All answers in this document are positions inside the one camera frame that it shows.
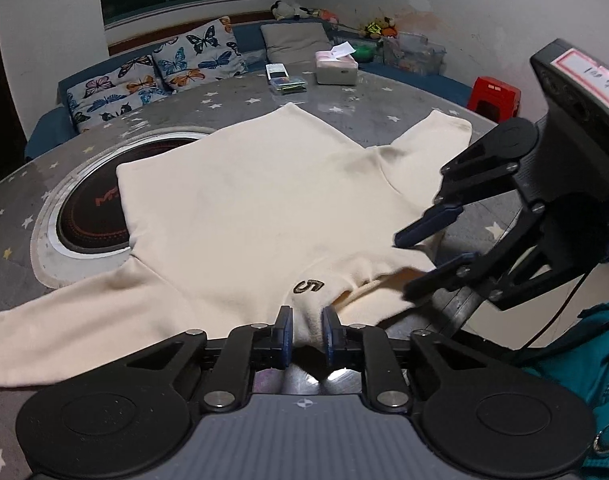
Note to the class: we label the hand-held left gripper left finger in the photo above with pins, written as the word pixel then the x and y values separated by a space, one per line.
pixel 284 336

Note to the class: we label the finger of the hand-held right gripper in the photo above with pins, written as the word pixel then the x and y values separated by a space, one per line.
pixel 437 277
pixel 427 222

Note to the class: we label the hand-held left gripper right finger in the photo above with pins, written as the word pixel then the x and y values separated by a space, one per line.
pixel 329 337

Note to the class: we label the cream sweater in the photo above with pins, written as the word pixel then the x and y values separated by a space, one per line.
pixel 259 210

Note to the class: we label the red plastic stool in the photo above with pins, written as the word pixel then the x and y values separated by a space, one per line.
pixel 494 97

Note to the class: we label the clear plastic container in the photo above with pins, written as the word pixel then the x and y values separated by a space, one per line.
pixel 414 55

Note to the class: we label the teal bag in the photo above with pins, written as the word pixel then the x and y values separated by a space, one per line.
pixel 584 360

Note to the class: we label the green bowl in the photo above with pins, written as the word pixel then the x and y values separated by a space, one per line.
pixel 364 52

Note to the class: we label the pink tissue pack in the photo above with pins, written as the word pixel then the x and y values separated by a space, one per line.
pixel 334 59

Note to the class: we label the colourful card pack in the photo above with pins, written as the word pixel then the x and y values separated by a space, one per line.
pixel 288 87

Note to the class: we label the yellow green plush toy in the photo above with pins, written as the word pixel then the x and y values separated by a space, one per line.
pixel 377 27

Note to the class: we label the grey pillow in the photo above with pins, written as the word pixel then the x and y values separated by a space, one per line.
pixel 294 42

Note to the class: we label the orange plush toy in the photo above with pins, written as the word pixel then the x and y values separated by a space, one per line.
pixel 327 16

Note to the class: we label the round black induction cooker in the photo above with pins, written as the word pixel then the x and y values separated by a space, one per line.
pixel 89 210

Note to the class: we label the grey star tablecloth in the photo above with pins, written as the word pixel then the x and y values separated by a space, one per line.
pixel 224 105

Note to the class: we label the black and white plush toy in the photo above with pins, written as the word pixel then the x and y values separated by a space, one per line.
pixel 284 10

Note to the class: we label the blue sofa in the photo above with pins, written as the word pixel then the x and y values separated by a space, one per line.
pixel 249 37

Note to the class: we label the butterfly print pillow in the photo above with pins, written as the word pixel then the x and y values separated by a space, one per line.
pixel 204 55
pixel 114 90

